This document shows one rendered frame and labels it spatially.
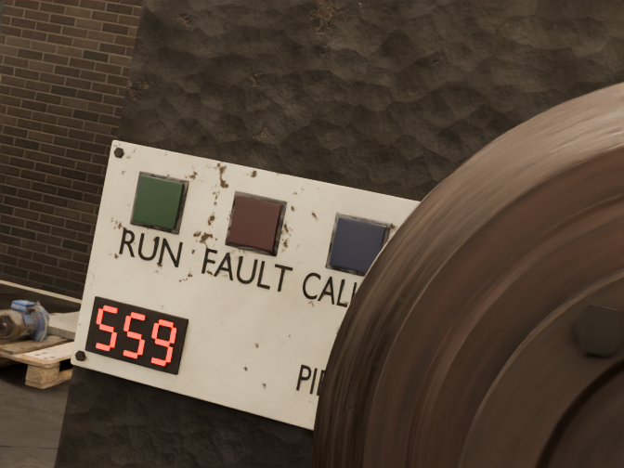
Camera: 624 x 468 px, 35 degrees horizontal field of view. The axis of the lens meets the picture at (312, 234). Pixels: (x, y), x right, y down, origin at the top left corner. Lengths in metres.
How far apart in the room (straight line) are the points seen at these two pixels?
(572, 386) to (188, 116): 0.41
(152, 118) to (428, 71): 0.22
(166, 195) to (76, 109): 6.95
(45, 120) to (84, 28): 0.75
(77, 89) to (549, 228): 7.24
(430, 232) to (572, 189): 0.08
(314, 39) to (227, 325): 0.23
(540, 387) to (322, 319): 0.27
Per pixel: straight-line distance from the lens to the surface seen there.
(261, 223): 0.73
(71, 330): 5.54
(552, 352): 0.48
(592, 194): 0.55
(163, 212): 0.76
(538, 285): 0.53
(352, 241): 0.71
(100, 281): 0.79
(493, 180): 0.57
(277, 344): 0.74
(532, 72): 0.73
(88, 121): 7.65
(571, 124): 0.57
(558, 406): 0.49
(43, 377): 4.99
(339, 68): 0.75
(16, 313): 5.18
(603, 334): 0.47
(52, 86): 7.83
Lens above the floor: 1.24
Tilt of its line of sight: 3 degrees down
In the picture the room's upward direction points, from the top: 11 degrees clockwise
